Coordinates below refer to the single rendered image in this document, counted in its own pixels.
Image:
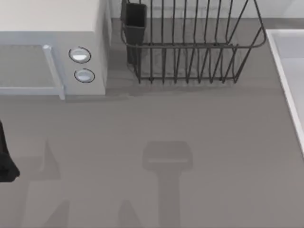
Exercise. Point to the round silver microwave knob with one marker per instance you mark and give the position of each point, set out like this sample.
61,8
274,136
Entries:
79,54
84,75

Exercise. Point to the dark cutlery holder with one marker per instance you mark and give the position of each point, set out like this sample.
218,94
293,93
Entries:
134,21

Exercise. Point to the microwave glass door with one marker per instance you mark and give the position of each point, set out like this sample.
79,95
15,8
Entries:
26,69

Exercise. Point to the pale microwave oven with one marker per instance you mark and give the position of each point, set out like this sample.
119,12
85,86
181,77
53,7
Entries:
47,19

